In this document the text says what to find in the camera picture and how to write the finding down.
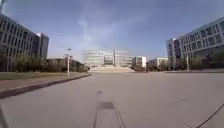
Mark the small white building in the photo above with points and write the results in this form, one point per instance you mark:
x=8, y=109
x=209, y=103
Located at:
x=139, y=61

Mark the large grey gridded building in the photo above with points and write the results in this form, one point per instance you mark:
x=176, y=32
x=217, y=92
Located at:
x=18, y=40

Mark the wide pale stairway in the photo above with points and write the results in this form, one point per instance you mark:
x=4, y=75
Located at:
x=111, y=70

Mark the white lamp pole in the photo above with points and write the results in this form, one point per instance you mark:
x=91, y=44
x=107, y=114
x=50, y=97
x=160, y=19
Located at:
x=68, y=63

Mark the trees by office building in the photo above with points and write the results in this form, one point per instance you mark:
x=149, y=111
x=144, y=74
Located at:
x=200, y=63

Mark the grass strip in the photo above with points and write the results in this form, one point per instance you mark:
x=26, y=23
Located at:
x=30, y=75

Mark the low pale building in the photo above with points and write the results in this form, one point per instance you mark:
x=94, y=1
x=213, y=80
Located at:
x=158, y=61

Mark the long grey office building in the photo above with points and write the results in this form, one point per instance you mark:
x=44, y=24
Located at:
x=200, y=41

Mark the grey paved plaza ground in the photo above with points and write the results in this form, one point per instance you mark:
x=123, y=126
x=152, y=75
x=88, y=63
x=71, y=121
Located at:
x=140, y=96

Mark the low brown building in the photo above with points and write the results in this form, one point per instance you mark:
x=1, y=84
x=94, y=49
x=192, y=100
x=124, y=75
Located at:
x=60, y=62

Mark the row of green trees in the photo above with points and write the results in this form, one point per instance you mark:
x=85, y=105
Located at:
x=30, y=63

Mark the pale pole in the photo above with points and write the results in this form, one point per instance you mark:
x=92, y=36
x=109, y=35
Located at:
x=187, y=63

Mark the pale glass building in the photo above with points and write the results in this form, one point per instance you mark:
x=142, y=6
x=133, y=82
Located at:
x=100, y=57

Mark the reddish side path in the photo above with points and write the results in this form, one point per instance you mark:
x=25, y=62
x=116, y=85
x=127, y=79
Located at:
x=20, y=82

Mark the dark raised kerb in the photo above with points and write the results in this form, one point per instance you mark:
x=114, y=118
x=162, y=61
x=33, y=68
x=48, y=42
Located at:
x=40, y=85

